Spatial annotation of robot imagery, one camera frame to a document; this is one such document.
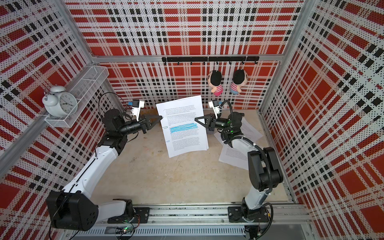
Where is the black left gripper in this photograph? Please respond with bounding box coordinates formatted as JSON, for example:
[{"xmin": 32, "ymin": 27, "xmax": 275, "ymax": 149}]
[{"xmin": 117, "ymin": 113, "xmax": 161, "ymax": 136}]

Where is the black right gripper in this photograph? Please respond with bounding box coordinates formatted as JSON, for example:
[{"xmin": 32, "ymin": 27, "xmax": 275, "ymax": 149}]
[{"xmin": 197, "ymin": 113, "xmax": 233, "ymax": 131}]

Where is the blue highlighted paper document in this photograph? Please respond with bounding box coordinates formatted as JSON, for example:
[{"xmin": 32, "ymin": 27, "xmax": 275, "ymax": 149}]
[{"xmin": 156, "ymin": 96, "xmax": 209, "ymax": 158}]

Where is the yellow highlighted paper document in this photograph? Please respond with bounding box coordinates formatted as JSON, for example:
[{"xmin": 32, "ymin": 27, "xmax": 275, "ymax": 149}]
[{"xmin": 213, "ymin": 116, "xmax": 265, "ymax": 145}]

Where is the pink highlighted paper document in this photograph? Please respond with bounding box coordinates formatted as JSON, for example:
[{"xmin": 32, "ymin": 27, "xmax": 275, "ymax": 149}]
[{"xmin": 219, "ymin": 145, "xmax": 249, "ymax": 171}]

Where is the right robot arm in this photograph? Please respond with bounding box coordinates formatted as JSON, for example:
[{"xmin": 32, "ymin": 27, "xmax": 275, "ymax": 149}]
[{"xmin": 195, "ymin": 100, "xmax": 284, "ymax": 211}]

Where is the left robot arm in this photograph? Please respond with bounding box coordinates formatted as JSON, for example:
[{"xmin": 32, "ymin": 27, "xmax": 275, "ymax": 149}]
[{"xmin": 46, "ymin": 109, "xmax": 162, "ymax": 231}]

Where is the pink striped plush doll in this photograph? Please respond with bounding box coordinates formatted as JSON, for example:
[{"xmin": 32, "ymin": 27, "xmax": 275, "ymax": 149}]
[{"xmin": 208, "ymin": 70, "xmax": 223, "ymax": 97}]

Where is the blue striped plush doll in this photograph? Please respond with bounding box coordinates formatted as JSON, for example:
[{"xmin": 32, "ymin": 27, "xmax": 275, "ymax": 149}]
[{"xmin": 230, "ymin": 69, "xmax": 248, "ymax": 95}]

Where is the white alarm clock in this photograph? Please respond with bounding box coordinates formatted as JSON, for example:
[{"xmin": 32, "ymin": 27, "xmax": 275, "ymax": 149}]
[{"xmin": 42, "ymin": 85, "xmax": 78, "ymax": 118}]

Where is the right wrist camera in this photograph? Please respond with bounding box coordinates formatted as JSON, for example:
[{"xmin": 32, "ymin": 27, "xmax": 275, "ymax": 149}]
[{"xmin": 209, "ymin": 100, "xmax": 222, "ymax": 119}]

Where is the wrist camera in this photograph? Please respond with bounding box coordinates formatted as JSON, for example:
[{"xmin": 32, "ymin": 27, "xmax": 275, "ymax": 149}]
[
  {"xmin": 128, "ymin": 100, "xmax": 145, "ymax": 121},
  {"xmin": 209, "ymin": 100, "xmax": 222, "ymax": 119}
]

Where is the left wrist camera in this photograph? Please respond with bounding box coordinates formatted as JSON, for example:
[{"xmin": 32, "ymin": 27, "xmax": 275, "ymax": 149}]
[{"xmin": 128, "ymin": 100, "xmax": 145, "ymax": 121}]

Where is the white wire shelf basket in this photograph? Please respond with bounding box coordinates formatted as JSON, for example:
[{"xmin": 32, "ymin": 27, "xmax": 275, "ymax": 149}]
[{"xmin": 45, "ymin": 66, "xmax": 109, "ymax": 128}]

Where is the black wall hook rail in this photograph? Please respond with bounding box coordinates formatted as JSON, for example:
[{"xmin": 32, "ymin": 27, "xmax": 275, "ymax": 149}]
[{"xmin": 162, "ymin": 56, "xmax": 260, "ymax": 64}]

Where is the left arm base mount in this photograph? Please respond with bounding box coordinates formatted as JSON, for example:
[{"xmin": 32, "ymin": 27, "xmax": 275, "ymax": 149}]
[{"xmin": 108, "ymin": 207, "xmax": 150, "ymax": 224}]

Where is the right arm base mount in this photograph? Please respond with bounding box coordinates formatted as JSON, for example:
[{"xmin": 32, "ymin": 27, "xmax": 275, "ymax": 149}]
[{"xmin": 228, "ymin": 205, "xmax": 270, "ymax": 223}]

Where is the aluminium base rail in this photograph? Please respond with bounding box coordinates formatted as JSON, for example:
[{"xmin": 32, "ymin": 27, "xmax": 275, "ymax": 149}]
[{"xmin": 61, "ymin": 202, "xmax": 316, "ymax": 240}]

